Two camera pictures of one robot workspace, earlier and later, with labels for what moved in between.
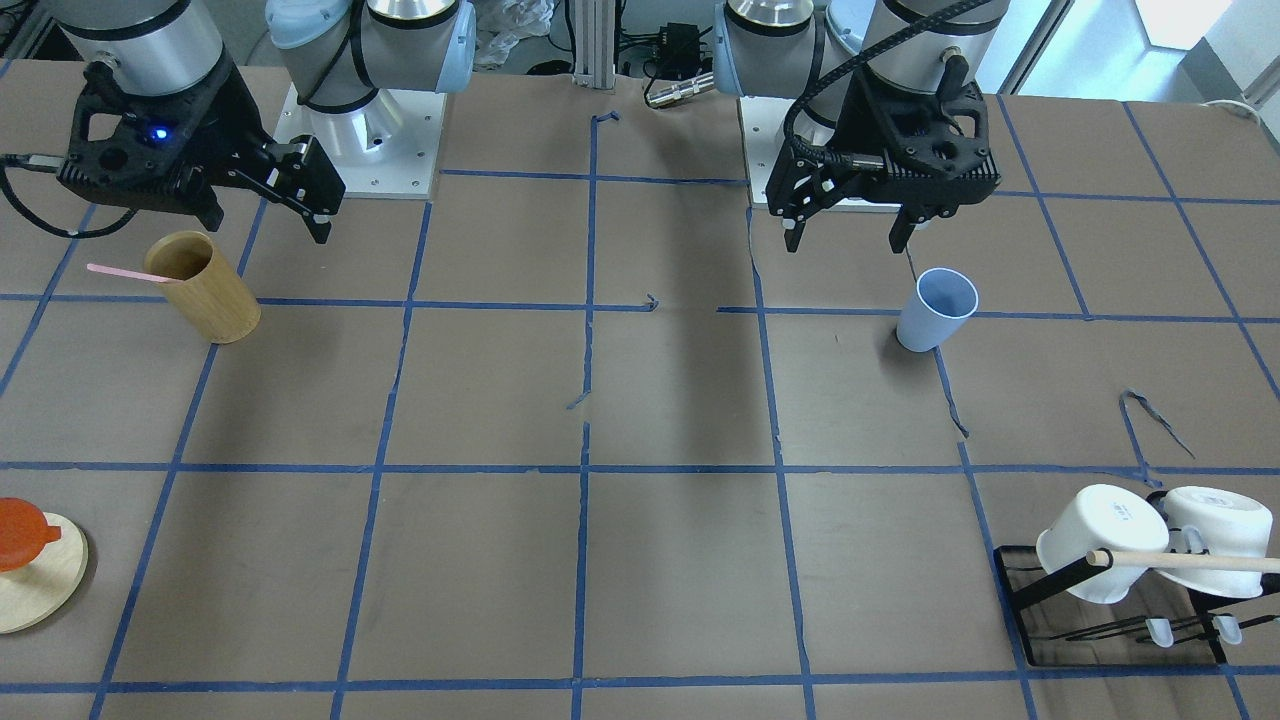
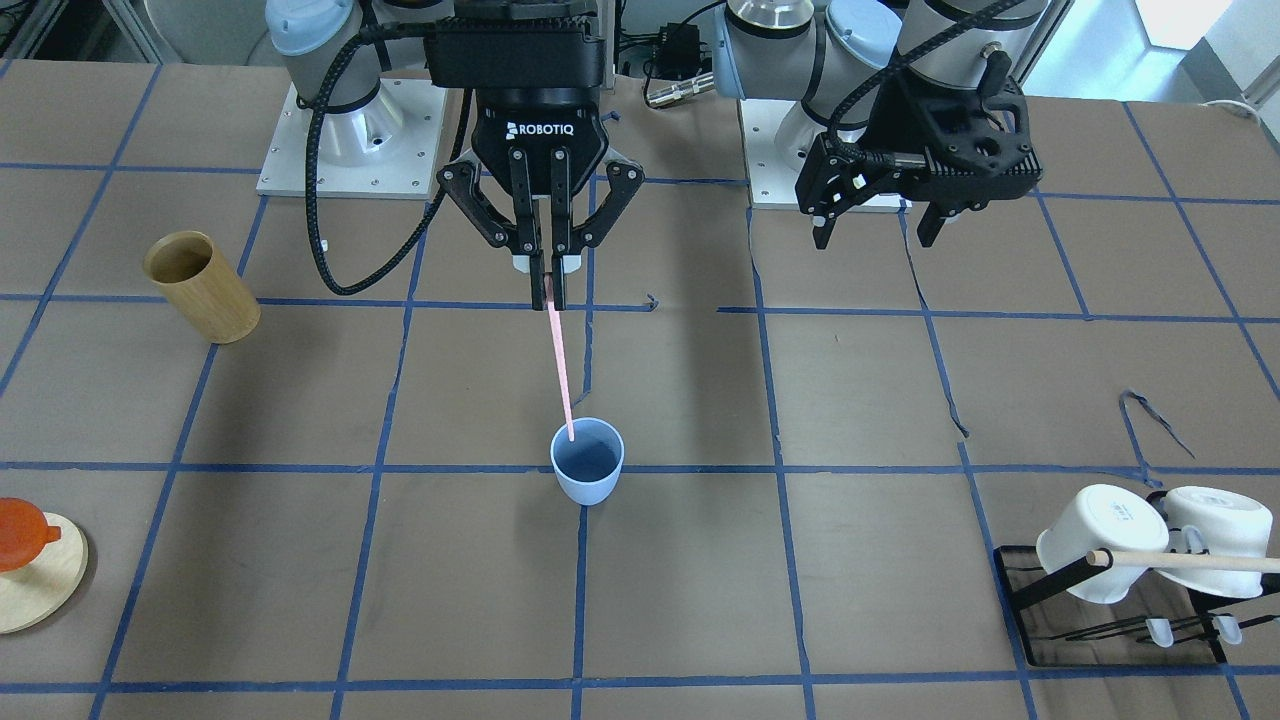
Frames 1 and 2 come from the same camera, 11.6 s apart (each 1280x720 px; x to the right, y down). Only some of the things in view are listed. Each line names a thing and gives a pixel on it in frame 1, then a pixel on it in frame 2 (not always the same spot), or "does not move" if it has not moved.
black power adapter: (679, 55) does not move
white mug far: (1229, 521) does not move
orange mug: (24, 533) does not move
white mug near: (1103, 517) does not move
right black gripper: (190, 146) to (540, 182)
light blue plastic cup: (938, 310) to (587, 467)
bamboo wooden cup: (204, 284) does not move
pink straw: (147, 277) to (557, 351)
